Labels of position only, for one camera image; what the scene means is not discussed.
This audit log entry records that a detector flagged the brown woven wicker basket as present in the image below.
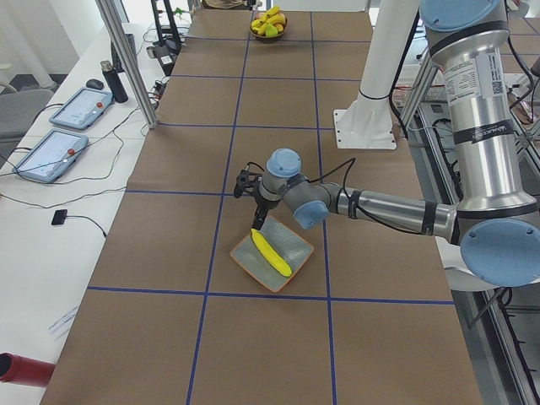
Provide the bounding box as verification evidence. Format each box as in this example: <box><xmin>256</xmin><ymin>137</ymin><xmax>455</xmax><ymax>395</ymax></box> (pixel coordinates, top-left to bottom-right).
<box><xmin>250</xmin><ymin>14</ymin><xmax>288</xmax><ymax>41</ymax></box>

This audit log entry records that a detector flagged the small black phone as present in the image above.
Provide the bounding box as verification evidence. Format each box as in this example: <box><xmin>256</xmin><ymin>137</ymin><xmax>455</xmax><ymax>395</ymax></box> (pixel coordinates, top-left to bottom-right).
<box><xmin>51</xmin><ymin>209</ymin><xmax>68</xmax><ymax>226</ymax></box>

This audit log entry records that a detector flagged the black computer mouse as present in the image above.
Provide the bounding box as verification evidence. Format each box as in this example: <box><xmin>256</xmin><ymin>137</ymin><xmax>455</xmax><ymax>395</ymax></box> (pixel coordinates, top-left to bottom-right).
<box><xmin>85</xmin><ymin>78</ymin><xmax>105</xmax><ymax>90</ymax></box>

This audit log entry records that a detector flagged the far blue teach pendant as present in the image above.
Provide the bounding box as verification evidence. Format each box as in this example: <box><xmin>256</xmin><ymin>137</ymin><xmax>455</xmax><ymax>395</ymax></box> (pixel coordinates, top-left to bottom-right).
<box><xmin>49</xmin><ymin>87</ymin><xmax>113</xmax><ymax>131</ymax></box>

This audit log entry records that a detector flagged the yellow banana with brown marks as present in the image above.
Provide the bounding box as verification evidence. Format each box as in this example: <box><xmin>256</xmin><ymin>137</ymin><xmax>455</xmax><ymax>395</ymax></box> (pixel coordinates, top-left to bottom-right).
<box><xmin>257</xmin><ymin>6</ymin><xmax>281</xmax><ymax>22</ymax></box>

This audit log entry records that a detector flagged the grey square plate orange rim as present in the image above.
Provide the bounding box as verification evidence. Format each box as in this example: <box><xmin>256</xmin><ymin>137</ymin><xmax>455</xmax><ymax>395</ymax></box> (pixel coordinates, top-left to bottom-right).
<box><xmin>230</xmin><ymin>216</ymin><xmax>314</xmax><ymax>293</ymax></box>

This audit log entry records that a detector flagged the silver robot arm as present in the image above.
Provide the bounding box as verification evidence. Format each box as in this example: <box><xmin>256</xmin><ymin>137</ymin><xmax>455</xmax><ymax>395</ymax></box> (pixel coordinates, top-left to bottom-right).
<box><xmin>253</xmin><ymin>1</ymin><xmax>539</xmax><ymax>287</ymax></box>

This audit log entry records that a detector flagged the near blue teach pendant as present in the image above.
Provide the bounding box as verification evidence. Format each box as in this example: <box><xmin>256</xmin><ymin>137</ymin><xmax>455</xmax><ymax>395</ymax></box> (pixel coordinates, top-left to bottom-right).
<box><xmin>12</xmin><ymin>129</ymin><xmax>89</xmax><ymax>184</ymax></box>

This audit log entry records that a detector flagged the black water bottle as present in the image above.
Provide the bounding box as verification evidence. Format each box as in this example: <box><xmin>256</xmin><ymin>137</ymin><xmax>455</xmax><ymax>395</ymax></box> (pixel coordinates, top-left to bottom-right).
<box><xmin>100</xmin><ymin>60</ymin><xmax>128</xmax><ymax>103</ymax></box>

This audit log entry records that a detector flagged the plain yellow banana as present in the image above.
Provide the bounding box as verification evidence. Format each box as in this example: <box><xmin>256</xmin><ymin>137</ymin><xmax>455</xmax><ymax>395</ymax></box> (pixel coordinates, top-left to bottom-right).
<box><xmin>251</xmin><ymin>229</ymin><xmax>293</xmax><ymax>278</ymax></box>

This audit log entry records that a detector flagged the brown paper table cover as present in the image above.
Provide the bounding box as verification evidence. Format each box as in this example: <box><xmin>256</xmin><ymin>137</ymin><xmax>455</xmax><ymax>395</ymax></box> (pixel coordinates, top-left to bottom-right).
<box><xmin>42</xmin><ymin>11</ymin><xmax>483</xmax><ymax>404</ymax></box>

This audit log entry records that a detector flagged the grey aluminium frame post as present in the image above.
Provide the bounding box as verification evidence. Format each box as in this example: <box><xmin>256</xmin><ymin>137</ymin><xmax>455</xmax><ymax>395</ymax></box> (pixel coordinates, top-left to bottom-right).
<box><xmin>95</xmin><ymin>0</ymin><xmax>158</xmax><ymax>129</ymax></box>

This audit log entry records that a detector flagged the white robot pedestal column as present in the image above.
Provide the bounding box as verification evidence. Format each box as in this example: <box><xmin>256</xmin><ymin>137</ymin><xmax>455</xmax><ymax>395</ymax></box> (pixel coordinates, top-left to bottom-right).
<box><xmin>339</xmin><ymin>0</ymin><xmax>420</xmax><ymax>144</ymax></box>

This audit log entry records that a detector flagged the red cylinder bottle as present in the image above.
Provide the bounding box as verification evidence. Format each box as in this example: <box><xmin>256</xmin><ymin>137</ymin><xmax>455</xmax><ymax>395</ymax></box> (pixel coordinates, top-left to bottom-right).
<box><xmin>1</xmin><ymin>353</ymin><xmax>56</xmax><ymax>387</ymax></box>

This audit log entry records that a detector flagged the blue teach pendant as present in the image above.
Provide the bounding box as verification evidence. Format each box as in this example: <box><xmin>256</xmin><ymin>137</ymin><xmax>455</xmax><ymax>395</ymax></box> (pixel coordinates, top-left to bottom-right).
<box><xmin>12</xmin><ymin>129</ymin><xmax>89</xmax><ymax>184</ymax></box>
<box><xmin>49</xmin><ymin>87</ymin><xmax>113</xmax><ymax>131</ymax></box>

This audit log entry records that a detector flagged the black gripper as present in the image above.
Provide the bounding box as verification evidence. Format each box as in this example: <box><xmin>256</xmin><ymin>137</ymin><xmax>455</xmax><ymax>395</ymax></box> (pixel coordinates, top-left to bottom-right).
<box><xmin>251</xmin><ymin>195</ymin><xmax>279</xmax><ymax>230</ymax></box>

